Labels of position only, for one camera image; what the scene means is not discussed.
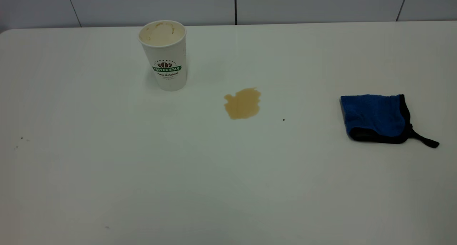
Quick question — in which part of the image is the white paper coffee cup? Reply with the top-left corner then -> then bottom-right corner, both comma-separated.
138,20 -> 187,91

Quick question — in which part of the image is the blue microfiber cloth black trim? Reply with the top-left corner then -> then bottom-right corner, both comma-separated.
340,94 -> 440,148

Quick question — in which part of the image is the brown coffee spill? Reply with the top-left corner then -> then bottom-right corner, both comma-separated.
224,87 -> 262,120

